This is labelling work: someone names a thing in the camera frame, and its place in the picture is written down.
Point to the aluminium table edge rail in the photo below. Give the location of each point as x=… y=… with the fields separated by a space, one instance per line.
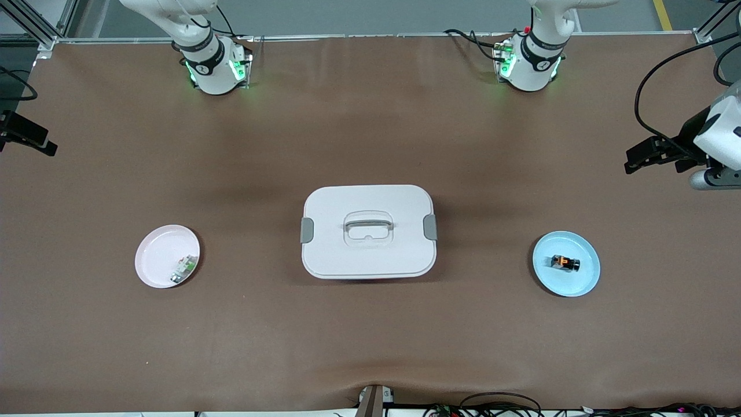
x=347 y=36

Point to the pink round plate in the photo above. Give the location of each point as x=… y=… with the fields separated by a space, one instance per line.
x=156 y=255

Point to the aluminium camera mount post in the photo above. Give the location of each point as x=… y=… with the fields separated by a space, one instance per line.
x=373 y=402

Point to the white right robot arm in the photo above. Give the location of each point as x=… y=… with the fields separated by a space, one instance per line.
x=211 y=69

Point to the white lidded storage box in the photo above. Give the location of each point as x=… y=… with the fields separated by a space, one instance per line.
x=370 y=255

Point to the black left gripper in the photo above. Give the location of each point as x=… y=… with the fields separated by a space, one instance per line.
x=686 y=136

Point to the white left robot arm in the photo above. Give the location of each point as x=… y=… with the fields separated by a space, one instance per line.
x=529 y=66

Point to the black orange switch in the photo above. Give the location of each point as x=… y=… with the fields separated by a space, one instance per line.
x=564 y=263

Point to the blue round plate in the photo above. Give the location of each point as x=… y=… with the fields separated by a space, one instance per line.
x=556 y=284

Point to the white green push-button switch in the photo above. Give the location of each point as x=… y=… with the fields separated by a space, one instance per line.
x=184 y=268

